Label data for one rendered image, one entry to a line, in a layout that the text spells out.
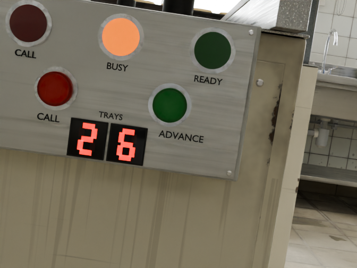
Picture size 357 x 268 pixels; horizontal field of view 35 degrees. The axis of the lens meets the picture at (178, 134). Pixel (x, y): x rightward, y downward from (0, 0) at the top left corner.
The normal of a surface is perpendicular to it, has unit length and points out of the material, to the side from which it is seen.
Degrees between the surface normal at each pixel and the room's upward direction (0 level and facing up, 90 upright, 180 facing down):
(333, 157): 90
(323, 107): 91
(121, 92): 90
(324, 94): 91
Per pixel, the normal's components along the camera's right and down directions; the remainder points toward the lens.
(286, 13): 0.01, 0.11
